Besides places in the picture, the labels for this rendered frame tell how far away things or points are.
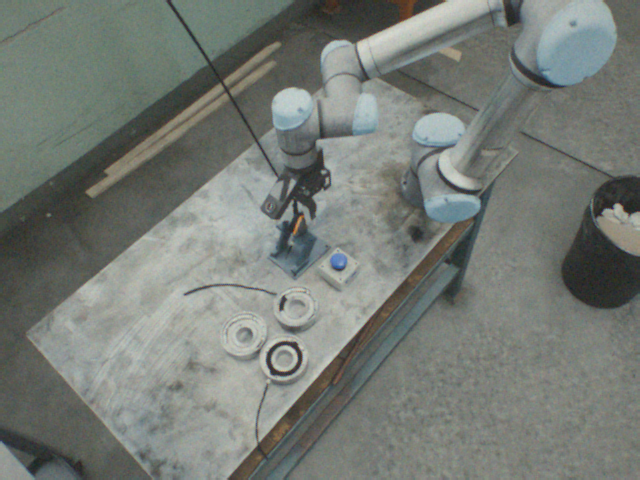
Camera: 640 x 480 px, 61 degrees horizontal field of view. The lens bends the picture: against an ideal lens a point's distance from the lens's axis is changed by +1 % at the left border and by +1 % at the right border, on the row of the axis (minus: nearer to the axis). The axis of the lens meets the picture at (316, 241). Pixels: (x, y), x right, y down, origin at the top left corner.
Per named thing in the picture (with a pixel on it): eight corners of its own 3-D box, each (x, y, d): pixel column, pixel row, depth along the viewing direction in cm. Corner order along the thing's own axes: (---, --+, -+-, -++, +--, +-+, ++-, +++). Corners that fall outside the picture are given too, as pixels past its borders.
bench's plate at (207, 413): (191, 522, 107) (189, 521, 105) (29, 337, 131) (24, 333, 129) (517, 156, 150) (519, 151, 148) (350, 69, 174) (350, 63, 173)
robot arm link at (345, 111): (371, 70, 103) (314, 77, 103) (379, 112, 97) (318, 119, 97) (371, 102, 110) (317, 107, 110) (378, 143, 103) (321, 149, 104)
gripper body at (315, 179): (332, 188, 121) (329, 151, 111) (305, 211, 118) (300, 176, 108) (308, 171, 124) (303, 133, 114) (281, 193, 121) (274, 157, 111)
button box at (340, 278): (341, 292, 129) (341, 282, 125) (319, 276, 132) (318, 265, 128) (363, 269, 132) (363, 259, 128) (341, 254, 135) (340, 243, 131)
